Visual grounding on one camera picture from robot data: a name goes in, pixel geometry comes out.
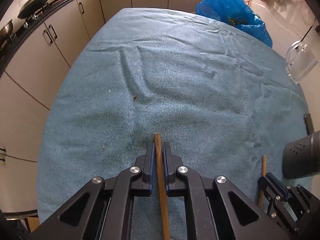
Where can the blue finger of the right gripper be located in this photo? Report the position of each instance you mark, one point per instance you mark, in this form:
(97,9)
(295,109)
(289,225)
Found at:
(269,193)
(278,186)

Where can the black flat bar on table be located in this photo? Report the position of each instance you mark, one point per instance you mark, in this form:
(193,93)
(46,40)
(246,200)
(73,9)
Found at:
(309,124)

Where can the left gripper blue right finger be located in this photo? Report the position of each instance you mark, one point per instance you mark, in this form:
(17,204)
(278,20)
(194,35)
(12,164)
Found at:
(174,185)

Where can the clear glass beer mug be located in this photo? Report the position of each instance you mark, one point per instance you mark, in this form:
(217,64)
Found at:
(300,61)

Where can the blue terry table cloth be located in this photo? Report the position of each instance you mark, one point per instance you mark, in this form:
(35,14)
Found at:
(220,97)

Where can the dark grey utensil holder cup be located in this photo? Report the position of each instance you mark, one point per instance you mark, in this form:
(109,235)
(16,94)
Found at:
(301,157)

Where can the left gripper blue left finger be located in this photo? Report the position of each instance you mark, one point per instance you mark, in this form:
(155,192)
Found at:
(148,169)

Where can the wooden chopstick long dark tip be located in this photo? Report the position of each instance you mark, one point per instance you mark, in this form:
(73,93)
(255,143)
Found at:
(161,186)

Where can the blue plastic bag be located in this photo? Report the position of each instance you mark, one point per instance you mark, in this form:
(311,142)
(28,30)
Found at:
(237,14)

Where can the small steel pot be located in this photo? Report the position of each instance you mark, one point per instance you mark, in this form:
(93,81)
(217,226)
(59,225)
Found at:
(6,32)

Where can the black wok with handle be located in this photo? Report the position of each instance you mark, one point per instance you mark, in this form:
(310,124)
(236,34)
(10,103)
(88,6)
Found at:
(30,7)

